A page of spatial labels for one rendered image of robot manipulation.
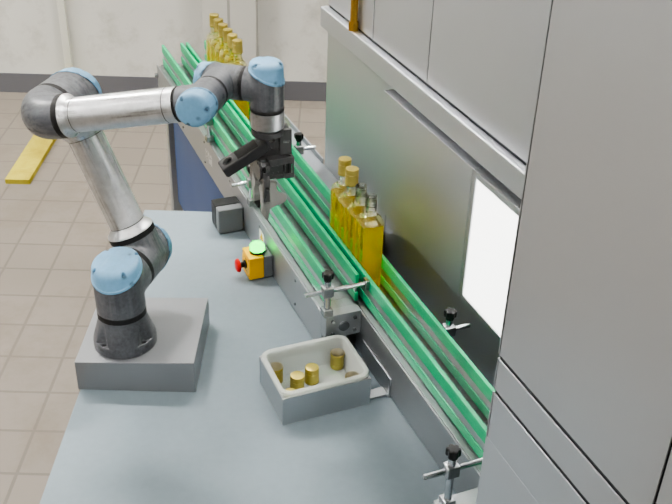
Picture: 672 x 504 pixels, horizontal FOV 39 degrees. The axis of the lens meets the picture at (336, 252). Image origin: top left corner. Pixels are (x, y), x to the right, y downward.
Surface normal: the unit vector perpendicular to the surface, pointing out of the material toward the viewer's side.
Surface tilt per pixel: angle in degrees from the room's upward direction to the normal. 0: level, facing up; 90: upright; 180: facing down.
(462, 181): 90
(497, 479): 90
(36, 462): 0
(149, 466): 0
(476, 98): 90
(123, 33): 90
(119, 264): 7
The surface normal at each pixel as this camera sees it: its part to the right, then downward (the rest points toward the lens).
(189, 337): 0.00, -0.86
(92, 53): 0.00, 0.53
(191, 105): -0.24, 0.49
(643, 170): -0.93, 0.18
